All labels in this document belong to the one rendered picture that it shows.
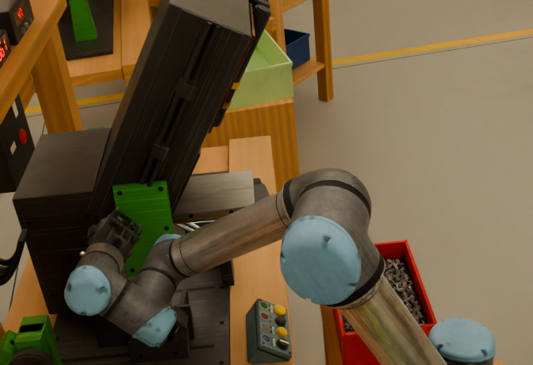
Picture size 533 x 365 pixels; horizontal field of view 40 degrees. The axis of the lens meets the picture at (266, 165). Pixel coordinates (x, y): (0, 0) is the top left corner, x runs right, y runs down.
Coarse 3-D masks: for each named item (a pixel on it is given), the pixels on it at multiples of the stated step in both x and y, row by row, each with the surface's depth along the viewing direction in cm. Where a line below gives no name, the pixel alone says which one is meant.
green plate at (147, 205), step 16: (128, 192) 156; (144, 192) 156; (160, 192) 156; (128, 208) 157; (144, 208) 157; (160, 208) 157; (144, 224) 158; (160, 224) 158; (144, 240) 159; (144, 256) 160; (128, 272) 161
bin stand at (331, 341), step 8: (328, 312) 185; (328, 320) 183; (328, 328) 180; (328, 336) 178; (336, 336) 178; (328, 344) 176; (336, 344) 175; (328, 352) 175; (336, 352) 173; (328, 360) 203; (336, 360) 171
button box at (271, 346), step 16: (256, 304) 168; (272, 304) 169; (256, 320) 164; (272, 320) 165; (288, 320) 168; (256, 336) 160; (272, 336) 160; (288, 336) 163; (256, 352) 157; (272, 352) 157; (288, 352) 159
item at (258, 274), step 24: (240, 144) 242; (264, 144) 240; (240, 168) 229; (264, 168) 228; (240, 264) 189; (264, 264) 188; (240, 288) 181; (264, 288) 180; (240, 312) 173; (288, 312) 172; (240, 336) 166; (240, 360) 160
